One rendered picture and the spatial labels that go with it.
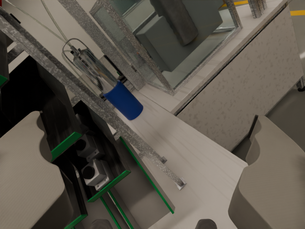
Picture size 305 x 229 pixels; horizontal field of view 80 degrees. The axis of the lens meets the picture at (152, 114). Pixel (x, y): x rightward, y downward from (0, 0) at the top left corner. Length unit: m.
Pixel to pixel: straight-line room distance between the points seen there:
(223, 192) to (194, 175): 0.13
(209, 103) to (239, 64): 0.33
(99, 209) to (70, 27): 10.54
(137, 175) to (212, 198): 0.28
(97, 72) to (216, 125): 0.90
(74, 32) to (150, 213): 10.60
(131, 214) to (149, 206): 0.06
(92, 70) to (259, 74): 1.17
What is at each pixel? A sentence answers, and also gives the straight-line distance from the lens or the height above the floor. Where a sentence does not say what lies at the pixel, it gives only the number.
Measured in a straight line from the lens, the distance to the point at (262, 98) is 1.69.
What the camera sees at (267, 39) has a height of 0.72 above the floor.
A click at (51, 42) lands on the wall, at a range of 11.12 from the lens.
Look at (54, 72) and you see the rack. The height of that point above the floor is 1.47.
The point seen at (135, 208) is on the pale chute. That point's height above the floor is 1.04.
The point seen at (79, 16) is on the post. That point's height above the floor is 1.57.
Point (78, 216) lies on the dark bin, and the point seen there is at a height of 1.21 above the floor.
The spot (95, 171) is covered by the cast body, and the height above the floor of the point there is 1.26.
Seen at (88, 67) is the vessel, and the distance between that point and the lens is 1.21.
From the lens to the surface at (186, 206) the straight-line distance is 0.76.
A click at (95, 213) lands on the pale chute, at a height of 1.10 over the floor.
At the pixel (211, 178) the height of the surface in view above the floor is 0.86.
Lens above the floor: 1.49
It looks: 30 degrees down
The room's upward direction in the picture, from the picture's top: 42 degrees counter-clockwise
